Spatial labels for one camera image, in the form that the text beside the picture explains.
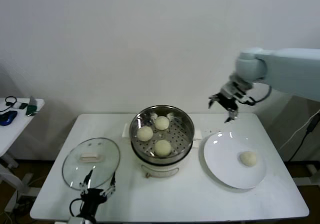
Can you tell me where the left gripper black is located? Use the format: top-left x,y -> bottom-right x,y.
79,169 -> 117,218

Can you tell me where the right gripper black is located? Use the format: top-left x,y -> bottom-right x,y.
208,83 -> 248,124

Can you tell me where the glass lid white handle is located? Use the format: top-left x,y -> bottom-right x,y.
61,137 -> 122,191

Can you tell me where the white steamed baozi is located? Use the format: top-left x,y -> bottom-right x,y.
154,116 -> 170,131
136,126 -> 154,142
154,139 -> 172,157
239,151 -> 258,167

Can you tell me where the steel steamer basket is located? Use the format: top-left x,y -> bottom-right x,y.
121,105 -> 203,163

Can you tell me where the white round plate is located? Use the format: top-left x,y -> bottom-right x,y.
203,131 -> 267,190

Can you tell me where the white electric cooker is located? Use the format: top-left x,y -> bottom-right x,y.
130,134 -> 200,180

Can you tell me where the white side table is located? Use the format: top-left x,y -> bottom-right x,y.
0,97 -> 46,212

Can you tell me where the green and grey tool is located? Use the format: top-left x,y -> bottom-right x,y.
25,95 -> 38,117

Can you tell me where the blue object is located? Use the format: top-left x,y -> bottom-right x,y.
0,110 -> 18,127

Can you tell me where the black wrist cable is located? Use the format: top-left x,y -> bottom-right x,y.
239,84 -> 273,107
69,198 -> 83,216

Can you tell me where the white cable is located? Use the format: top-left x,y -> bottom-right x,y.
279,108 -> 320,150

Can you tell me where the black cable with adapter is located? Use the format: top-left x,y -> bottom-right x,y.
288,111 -> 320,162

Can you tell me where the thin black cable loop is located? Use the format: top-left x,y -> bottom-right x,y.
0,96 -> 18,112

